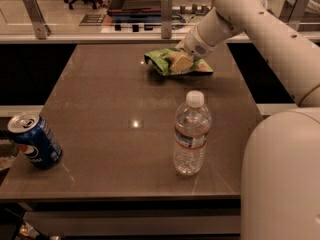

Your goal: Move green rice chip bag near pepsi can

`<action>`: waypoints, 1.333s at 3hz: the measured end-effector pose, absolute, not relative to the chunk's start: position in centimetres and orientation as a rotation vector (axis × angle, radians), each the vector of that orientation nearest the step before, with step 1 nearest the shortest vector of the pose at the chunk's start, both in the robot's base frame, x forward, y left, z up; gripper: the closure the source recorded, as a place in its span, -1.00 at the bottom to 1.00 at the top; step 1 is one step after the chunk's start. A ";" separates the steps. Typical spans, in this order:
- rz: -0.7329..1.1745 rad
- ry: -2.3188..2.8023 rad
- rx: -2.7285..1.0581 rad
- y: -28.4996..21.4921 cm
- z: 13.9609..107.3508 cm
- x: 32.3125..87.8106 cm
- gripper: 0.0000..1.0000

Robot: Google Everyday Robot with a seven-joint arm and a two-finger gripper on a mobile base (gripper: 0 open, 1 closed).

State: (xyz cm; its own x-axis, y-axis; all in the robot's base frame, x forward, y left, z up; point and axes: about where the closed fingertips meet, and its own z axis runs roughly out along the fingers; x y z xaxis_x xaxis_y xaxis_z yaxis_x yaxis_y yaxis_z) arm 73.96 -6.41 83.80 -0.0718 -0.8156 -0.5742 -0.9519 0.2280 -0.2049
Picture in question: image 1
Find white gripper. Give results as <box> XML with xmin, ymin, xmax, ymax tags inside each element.
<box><xmin>169</xmin><ymin>24</ymin><xmax>216</xmax><ymax>73</ymax></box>

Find green rice chip bag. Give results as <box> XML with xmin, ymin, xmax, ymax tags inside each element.
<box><xmin>144</xmin><ymin>48</ymin><xmax>213</xmax><ymax>76</ymax></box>

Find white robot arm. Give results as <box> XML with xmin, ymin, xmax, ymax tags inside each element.
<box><xmin>178</xmin><ymin>0</ymin><xmax>320</xmax><ymax>240</ymax></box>

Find blue pepsi can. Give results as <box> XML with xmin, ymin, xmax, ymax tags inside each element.
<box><xmin>7</xmin><ymin>112</ymin><xmax>62</xmax><ymax>169</ymax></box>

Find clear plastic water bottle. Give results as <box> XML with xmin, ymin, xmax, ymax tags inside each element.
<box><xmin>173</xmin><ymin>90</ymin><xmax>212</xmax><ymax>176</ymax></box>

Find dark open tray box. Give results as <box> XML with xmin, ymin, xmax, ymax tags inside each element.
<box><xmin>107</xmin><ymin>0</ymin><xmax>161</xmax><ymax>16</ymax></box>

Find middle metal railing bracket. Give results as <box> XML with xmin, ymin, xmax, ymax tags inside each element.
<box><xmin>161</xmin><ymin>0</ymin><xmax>172</xmax><ymax>39</ymax></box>

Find metal railing bracket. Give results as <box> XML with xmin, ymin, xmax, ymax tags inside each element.
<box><xmin>22</xmin><ymin>0</ymin><xmax>51</xmax><ymax>39</ymax></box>
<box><xmin>279</xmin><ymin>0</ymin><xmax>310</xmax><ymax>30</ymax></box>
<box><xmin>161</xmin><ymin>0</ymin><xmax>172</xmax><ymax>39</ymax></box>

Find right metal railing bracket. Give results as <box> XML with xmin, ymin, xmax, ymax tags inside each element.
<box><xmin>279</xmin><ymin>0</ymin><xmax>310</xmax><ymax>30</ymax></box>

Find left metal railing bracket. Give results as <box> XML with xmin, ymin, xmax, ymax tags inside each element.
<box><xmin>22</xmin><ymin>0</ymin><xmax>51</xmax><ymax>39</ymax></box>

